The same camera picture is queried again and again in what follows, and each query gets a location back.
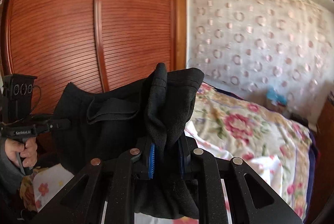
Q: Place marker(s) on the wooden slatted wardrobe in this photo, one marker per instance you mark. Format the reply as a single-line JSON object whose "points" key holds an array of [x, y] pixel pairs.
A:
{"points": [[98, 45]]}

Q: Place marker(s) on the wooden low cabinet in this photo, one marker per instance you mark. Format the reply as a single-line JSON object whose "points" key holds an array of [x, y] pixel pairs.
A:
{"points": [[323, 179]]}

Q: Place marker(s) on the white flower print towel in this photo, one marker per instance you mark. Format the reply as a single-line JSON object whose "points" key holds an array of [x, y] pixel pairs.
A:
{"points": [[47, 183]]}

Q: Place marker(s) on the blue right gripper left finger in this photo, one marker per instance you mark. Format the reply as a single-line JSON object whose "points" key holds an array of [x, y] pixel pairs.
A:
{"points": [[151, 160]]}

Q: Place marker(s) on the floral bed cover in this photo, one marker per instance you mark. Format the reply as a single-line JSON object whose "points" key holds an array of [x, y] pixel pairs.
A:
{"points": [[280, 150]]}

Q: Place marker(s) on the person's left hand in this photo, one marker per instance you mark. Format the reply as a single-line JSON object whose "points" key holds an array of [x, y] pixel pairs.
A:
{"points": [[28, 151]]}

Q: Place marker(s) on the blue tissue package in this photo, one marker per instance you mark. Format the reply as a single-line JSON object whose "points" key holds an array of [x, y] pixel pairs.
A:
{"points": [[274, 99]]}

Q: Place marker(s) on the pink circle patterned curtain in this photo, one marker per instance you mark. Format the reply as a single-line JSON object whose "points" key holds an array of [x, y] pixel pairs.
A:
{"points": [[250, 46]]}

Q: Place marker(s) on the black printed t-shirt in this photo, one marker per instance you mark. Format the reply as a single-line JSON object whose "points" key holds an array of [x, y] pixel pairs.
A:
{"points": [[108, 124]]}

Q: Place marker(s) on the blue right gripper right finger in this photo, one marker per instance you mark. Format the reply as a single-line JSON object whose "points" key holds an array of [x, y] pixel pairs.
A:
{"points": [[185, 156]]}

